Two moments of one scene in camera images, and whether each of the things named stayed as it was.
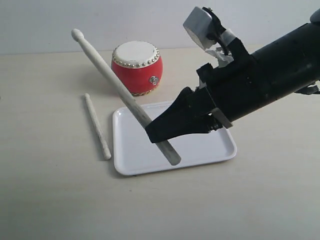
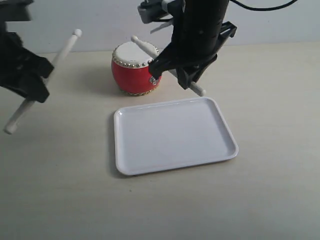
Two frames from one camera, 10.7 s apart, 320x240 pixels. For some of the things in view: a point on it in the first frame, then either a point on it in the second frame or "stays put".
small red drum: [138, 65] stays put
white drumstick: [170, 152] → [153, 53]
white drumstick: [106, 149] → [11, 124]
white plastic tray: [135, 152] stays put
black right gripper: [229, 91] → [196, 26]
